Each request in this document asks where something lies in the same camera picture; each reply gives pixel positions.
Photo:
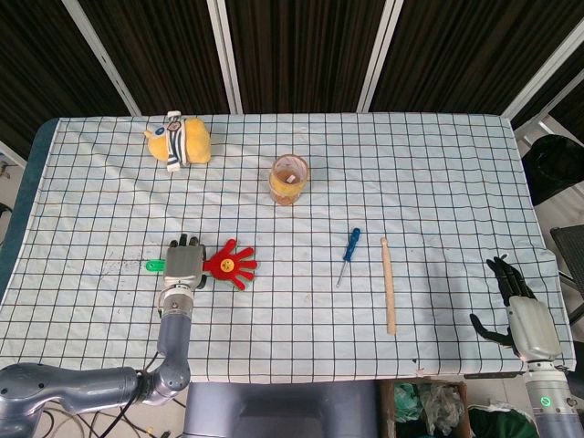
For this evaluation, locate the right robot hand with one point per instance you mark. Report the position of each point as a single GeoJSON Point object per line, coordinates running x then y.
{"type": "Point", "coordinates": [534, 326]}

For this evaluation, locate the wooden stick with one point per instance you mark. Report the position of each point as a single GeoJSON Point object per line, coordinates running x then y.
{"type": "Point", "coordinates": [388, 287]}

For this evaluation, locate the red hand clapper toy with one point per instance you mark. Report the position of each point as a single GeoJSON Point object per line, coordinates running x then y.
{"type": "Point", "coordinates": [228, 265]}

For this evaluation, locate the black bag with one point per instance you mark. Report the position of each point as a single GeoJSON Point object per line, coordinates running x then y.
{"type": "Point", "coordinates": [554, 166]}

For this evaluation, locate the green cloth bag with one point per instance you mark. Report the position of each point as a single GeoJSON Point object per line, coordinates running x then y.
{"type": "Point", "coordinates": [502, 422]}

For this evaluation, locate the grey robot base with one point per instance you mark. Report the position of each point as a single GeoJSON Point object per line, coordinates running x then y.
{"type": "Point", "coordinates": [283, 410]}

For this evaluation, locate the clear jar of rubber bands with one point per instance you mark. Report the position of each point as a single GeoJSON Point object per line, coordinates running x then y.
{"type": "Point", "coordinates": [285, 200]}

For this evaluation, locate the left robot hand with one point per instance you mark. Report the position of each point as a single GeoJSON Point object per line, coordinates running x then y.
{"type": "Point", "coordinates": [182, 264]}

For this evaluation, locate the black chair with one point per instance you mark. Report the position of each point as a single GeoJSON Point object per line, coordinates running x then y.
{"type": "Point", "coordinates": [570, 255]}

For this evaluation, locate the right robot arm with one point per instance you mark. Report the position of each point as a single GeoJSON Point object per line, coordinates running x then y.
{"type": "Point", "coordinates": [549, 401]}

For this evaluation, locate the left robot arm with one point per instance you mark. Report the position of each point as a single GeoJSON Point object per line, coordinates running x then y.
{"type": "Point", "coordinates": [175, 328]}

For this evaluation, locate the yellow tape roll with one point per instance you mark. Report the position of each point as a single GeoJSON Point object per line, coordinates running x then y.
{"type": "Point", "coordinates": [288, 175]}

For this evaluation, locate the yellow plush toy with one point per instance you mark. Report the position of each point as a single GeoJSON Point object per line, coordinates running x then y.
{"type": "Point", "coordinates": [196, 139]}

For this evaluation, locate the checkered white tablecloth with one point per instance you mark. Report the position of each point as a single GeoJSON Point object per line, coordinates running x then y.
{"type": "Point", "coordinates": [319, 319]}

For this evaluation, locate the cardboard box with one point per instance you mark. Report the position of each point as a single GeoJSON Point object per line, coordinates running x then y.
{"type": "Point", "coordinates": [429, 406]}

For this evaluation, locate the white frame post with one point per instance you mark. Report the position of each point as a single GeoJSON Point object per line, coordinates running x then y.
{"type": "Point", "coordinates": [543, 73]}
{"type": "Point", "coordinates": [378, 59]}
{"type": "Point", "coordinates": [224, 55]}
{"type": "Point", "coordinates": [100, 55]}

